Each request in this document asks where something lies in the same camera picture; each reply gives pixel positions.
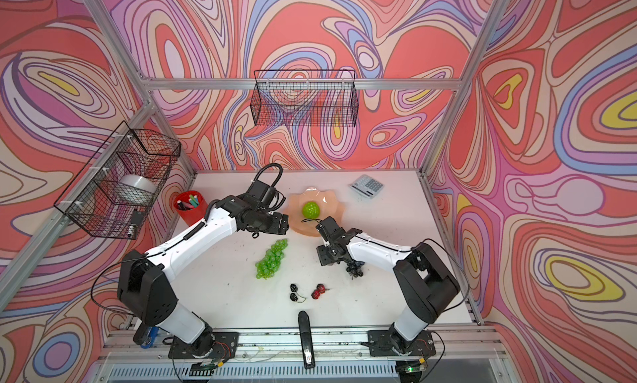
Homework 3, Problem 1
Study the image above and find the dark purple grape bunch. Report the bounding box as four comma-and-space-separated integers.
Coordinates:
346, 261, 365, 278

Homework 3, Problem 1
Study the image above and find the green grape bunch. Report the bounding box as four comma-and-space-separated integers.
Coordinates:
255, 239, 288, 279

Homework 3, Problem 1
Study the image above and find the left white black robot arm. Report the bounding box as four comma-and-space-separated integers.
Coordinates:
117, 178, 289, 358

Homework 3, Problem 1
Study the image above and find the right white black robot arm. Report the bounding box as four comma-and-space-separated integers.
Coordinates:
316, 217, 460, 356

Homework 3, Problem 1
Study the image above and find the pink fruit bowl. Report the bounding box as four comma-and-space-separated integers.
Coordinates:
284, 188, 345, 237

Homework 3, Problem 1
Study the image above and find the red cherries pair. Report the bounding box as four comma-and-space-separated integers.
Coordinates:
311, 283, 328, 300

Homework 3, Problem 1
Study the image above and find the grey calculator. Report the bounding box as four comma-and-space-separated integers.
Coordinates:
350, 175, 384, 199

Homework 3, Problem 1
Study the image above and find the red pen cup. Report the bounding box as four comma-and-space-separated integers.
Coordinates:
173, 191, 208, 226

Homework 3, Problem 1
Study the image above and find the black cherries pair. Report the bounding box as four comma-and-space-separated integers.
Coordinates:
290, 283, 307, 303

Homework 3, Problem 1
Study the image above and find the white tape roll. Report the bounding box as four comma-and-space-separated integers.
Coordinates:
116, 175, 157, 205

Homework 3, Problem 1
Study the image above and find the black stapler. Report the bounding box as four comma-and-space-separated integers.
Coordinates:
298, 311, 316, 370

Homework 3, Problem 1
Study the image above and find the blue stapler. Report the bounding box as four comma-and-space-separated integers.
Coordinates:
133, 323, 159, 349

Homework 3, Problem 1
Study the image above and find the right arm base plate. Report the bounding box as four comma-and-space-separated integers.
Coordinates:
361, 329, 437, 359

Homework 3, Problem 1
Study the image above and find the back black wire basket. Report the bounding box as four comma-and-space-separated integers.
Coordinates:
250, 69, 359, 127

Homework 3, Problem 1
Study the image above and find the black wire basket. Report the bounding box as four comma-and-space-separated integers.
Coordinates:
54, 122, 182, 240
250, 69, 359, 127

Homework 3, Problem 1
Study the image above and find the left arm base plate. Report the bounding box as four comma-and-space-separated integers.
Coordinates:
169, 332, 240, 361

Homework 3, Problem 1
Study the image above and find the left black wire basket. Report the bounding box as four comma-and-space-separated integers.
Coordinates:
54, 122, 182, 240

